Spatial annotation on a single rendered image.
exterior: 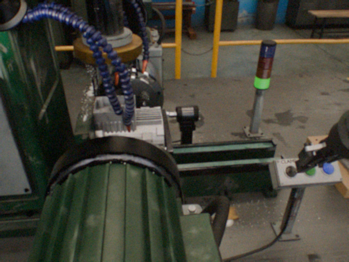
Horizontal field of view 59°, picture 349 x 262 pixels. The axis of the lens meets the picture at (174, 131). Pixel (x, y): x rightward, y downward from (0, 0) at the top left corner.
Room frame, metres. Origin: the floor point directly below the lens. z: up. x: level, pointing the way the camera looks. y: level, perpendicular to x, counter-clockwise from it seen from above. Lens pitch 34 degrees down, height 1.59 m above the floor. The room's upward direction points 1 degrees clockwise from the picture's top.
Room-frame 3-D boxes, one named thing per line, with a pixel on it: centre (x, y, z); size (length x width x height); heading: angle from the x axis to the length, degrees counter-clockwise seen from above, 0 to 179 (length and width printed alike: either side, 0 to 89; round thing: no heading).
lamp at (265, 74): (1.19, -0.36, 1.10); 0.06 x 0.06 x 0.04
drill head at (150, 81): (1.15, 0.18, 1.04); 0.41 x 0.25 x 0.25; 7
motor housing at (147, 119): (0.82, 0.14, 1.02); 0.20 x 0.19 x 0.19; 97
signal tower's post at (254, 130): (1.19, -0.36, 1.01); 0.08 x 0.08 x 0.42; 7
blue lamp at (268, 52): (1.19, -0.36, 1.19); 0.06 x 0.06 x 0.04
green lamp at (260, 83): (1.19, -0.36, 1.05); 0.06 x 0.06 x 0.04
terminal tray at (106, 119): (0.82, 0.18, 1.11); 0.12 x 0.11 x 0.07; 97
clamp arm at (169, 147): (0.87, 0.03, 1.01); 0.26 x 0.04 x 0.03; 7
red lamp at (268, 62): (1.19, -0.36, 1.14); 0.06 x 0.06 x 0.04
